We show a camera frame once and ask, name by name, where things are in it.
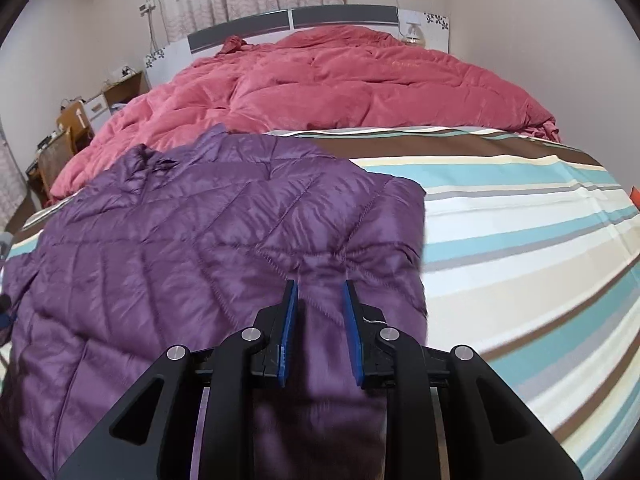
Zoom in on red quilted comforter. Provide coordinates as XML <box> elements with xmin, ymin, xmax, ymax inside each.
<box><xmin>51</xmin><ymin>25</ymin><xmax>560</xmax><ymax>200</ymax></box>

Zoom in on purple quilted down jacket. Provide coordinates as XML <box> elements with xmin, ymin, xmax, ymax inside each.
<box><xmin>1</xmin><ymin>127</ymin><xmax>426</xmax><ymax>479</ymax></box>

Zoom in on wooden chair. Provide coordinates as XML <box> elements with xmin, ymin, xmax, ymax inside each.
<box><xmin>37</xmin><ymin>101</ymin><xmax>93</xmax><ymax>200</ymax></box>

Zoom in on side patterned curtain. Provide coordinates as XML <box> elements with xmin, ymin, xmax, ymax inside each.
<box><xmin>0</xmin><ymin>131</ymin><xmax>28</xmax><ymax>230</ymax></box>

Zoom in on white grey bed headboard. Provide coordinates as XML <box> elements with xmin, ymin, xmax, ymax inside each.
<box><xmin>144</xmin><ymin>4</ymin><xmax>452</xmax><ymax>86</ymax></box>

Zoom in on small bedside lamp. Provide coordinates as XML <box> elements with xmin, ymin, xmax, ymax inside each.
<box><xmin>401</xmin><ymin>22</ymin><xmax>426</xmax><ymax>48</ymax></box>

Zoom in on striped bed sheet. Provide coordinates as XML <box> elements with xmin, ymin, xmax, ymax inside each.
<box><xmin>0</xmin><ymin>127</ymin><xmax>640</xmax><ymax>480</ymax></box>

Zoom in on wooden bedside desk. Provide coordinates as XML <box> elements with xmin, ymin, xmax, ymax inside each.
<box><xmin>82</xmin><ymin>72</ymin><xmax>149</xmax><ymax>134</ymax></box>

